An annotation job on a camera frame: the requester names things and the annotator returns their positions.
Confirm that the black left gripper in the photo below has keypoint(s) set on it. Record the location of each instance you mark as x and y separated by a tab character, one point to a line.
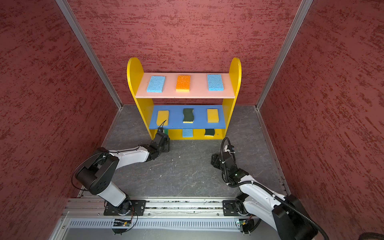
167	146

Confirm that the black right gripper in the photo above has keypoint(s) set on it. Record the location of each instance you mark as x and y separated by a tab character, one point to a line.
215	161

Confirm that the plain yellow foam sponge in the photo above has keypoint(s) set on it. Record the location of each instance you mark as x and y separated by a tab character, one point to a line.
162	118

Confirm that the blue cellulose sponge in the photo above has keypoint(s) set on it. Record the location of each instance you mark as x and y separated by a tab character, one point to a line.
187	133
156	84

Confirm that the dark green wavy sponge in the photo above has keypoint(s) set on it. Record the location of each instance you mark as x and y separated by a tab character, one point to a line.
209	132
188	114

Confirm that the yellow foam sponge front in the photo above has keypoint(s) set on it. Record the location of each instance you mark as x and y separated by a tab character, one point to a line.
213	116

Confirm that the orange scourer yellow sponge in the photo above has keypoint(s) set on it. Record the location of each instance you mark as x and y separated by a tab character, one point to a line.
183	83

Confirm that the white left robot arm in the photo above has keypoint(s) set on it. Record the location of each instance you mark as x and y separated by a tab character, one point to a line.
96	172

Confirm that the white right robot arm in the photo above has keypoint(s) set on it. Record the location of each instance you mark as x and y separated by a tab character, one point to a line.
285	214

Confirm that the yellow shelf with coloured boards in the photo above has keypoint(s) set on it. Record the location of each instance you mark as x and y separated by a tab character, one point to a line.
199	98

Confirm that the right circuit board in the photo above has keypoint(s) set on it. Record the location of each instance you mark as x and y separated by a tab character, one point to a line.
243	225

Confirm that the circuit board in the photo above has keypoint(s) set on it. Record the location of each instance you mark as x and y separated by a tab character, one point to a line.
243	225
122	223

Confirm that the left circuit board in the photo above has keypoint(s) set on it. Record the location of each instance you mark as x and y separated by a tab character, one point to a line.
122	223

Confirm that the aluminium corner profile left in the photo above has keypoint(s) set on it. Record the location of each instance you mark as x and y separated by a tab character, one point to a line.
79	33

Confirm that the aluminium corner profile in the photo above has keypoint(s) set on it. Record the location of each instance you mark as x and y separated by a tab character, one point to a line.
290	37
79	33

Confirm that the aluminium corner profile right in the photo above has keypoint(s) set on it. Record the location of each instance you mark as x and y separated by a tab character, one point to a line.
290	37

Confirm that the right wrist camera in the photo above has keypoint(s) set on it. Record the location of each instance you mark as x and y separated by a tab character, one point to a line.
229	149

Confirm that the perforated cable duct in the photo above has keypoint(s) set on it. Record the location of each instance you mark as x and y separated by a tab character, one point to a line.
167	224

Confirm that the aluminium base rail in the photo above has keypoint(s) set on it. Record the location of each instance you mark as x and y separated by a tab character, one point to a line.
206	207

